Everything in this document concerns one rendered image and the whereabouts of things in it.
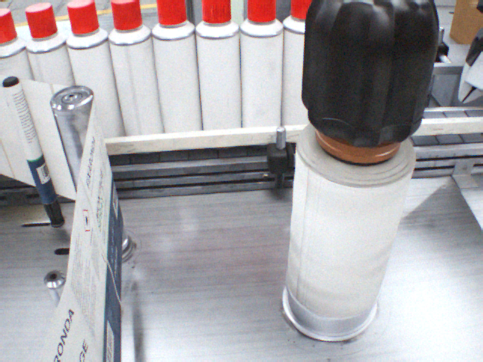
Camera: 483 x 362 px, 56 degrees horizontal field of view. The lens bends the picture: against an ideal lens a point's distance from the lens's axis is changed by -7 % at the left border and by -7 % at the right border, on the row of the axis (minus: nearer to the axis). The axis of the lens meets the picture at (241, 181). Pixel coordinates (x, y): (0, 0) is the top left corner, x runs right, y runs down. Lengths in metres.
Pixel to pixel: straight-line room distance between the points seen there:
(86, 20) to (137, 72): 0.09
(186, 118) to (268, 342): 0.31
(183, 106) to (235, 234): 0.18
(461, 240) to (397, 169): 0.25
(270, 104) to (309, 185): 0.29
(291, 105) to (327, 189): 0.31
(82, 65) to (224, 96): 0.17
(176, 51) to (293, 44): 0.14
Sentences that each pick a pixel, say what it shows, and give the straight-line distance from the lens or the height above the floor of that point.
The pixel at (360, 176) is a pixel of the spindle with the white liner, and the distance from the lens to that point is 0.31.
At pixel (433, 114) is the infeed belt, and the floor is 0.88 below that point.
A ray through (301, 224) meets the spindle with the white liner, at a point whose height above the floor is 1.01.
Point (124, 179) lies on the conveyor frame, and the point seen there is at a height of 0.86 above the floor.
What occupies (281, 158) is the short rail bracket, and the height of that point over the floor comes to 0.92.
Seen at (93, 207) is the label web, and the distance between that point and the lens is 0.36.
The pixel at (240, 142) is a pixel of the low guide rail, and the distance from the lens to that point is 0.62.
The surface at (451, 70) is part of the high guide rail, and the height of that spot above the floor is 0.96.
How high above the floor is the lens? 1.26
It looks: 40 degrees down
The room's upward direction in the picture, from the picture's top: 1 degrees counter-clockwise
